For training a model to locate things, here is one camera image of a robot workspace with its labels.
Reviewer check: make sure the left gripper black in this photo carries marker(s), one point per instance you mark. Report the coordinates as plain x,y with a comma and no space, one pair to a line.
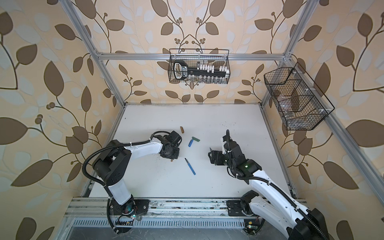
176,156

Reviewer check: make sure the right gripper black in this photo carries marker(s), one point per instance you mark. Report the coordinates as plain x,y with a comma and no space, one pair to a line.
219,153

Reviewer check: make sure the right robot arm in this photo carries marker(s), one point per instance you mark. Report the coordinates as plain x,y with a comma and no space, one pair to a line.
266,199

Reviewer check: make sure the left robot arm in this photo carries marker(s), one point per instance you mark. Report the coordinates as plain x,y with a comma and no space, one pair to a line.
107,167

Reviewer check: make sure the blue pen cap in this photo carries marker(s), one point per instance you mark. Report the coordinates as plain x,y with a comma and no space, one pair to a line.
191,142

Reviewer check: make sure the blue pen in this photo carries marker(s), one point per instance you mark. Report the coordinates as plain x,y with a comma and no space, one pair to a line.
190,166

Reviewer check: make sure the black tool in basket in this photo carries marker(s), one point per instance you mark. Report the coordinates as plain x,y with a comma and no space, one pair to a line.
184,71

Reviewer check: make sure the right wire basket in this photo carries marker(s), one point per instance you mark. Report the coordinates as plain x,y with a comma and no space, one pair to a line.
301,105

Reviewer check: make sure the wire basket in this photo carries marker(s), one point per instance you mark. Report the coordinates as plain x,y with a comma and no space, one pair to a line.
216,57
301,105

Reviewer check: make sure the back wire basket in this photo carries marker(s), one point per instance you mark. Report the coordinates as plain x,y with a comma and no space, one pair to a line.
216,57

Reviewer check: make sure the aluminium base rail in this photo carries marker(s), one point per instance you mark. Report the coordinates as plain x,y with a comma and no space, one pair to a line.
179,213

